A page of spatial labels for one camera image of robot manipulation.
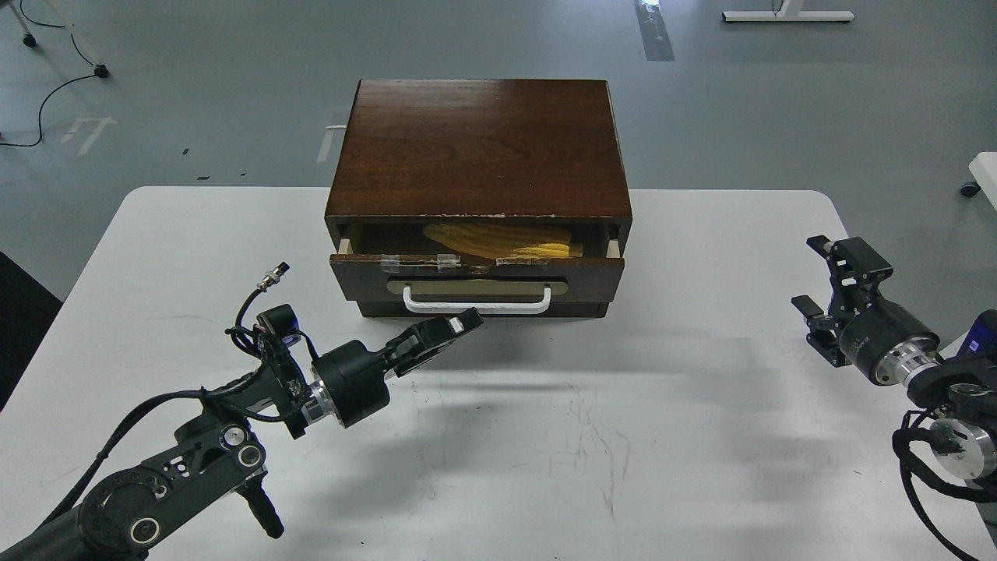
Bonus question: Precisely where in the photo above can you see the dark wooden cabinet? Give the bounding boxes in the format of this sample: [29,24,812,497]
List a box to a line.
[325,79,633,317]

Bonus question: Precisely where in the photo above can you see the white furniture edge with caster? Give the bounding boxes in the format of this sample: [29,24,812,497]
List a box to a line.
[959,150,997,206]

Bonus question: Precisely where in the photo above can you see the black floor cable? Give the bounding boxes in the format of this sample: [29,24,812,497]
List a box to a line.
[0,0,110,148]

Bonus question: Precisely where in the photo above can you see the white table leg base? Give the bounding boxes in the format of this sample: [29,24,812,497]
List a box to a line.
[720,1,855,24]

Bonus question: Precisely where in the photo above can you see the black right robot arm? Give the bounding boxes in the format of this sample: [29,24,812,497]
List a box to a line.
[791,235,996,560]

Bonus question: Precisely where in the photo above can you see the wooden drawer with white handle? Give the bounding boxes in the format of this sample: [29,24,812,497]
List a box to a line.
[329,223,628,317]

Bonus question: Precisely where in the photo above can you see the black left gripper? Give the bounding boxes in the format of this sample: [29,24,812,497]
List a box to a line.
[311,308,484,429]

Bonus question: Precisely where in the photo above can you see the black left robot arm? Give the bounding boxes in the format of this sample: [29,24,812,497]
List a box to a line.
[2,263,483,560]

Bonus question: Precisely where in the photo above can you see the white stand leg with casters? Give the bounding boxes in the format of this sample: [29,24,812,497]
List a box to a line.
[5,1,111,79]

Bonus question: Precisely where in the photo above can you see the yellow corn cob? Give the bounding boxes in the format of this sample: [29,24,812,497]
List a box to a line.
[421,223,583,259]

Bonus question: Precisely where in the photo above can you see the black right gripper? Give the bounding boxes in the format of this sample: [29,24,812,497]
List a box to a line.
[791,235,940,386]

